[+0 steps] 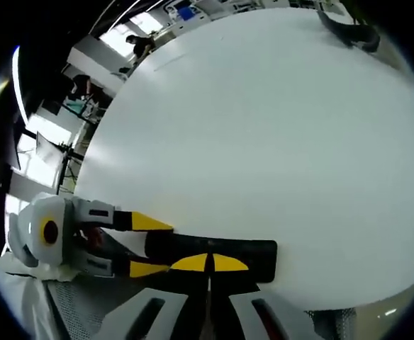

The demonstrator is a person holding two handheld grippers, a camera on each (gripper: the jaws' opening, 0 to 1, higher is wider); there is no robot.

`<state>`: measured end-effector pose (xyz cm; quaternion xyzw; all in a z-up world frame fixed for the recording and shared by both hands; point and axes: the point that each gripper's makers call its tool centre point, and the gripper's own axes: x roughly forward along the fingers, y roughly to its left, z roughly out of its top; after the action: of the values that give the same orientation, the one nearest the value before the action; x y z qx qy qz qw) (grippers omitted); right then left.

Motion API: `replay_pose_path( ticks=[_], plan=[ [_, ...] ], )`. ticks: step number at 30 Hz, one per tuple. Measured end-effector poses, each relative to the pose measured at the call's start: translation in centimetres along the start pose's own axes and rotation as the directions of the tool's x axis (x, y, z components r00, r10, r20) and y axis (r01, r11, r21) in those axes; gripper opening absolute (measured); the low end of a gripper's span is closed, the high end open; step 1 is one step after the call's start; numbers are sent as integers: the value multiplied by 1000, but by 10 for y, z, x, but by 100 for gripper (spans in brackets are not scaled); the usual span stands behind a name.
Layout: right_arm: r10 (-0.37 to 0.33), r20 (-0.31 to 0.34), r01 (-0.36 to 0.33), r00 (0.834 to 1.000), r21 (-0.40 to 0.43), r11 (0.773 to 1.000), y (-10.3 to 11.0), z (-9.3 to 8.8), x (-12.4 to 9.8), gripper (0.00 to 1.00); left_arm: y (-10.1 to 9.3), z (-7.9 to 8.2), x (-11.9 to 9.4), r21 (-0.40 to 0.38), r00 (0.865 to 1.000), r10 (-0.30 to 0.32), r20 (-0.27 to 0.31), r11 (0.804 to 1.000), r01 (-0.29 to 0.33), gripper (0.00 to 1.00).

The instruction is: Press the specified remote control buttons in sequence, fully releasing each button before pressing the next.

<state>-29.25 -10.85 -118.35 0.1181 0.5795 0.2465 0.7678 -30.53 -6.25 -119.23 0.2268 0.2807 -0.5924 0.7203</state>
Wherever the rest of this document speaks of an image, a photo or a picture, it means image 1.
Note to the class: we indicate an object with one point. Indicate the black remote control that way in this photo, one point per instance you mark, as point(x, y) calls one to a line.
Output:
point(228, 248)

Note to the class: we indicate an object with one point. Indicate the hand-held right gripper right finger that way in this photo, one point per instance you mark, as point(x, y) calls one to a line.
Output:
point(263, 318)

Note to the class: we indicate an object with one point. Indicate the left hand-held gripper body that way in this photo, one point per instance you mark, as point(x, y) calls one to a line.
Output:
point(29, 233)

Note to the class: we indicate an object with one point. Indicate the green potted plant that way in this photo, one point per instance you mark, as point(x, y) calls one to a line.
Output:
point(356, 35)

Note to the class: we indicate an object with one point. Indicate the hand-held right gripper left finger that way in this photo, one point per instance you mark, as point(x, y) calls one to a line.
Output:
point(150, 315)

